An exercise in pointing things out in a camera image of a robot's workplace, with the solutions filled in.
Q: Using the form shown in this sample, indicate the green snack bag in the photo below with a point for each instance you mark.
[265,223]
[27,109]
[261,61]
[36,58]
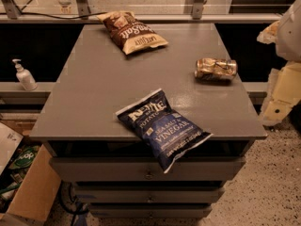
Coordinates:
[25,158]

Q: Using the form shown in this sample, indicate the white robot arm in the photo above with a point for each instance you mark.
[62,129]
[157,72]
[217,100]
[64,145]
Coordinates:
[284,85]

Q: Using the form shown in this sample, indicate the cardboard box with trash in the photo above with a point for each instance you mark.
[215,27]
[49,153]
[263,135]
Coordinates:
[27,195]

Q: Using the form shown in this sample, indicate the white pump bottle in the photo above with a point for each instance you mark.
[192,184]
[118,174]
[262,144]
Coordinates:
[24,76]

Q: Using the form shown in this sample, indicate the brown sea salt chips bag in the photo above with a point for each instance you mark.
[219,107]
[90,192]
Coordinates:
[128,33]

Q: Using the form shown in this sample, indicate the blue kettle chips bag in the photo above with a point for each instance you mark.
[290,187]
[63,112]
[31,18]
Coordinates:
[169,134]

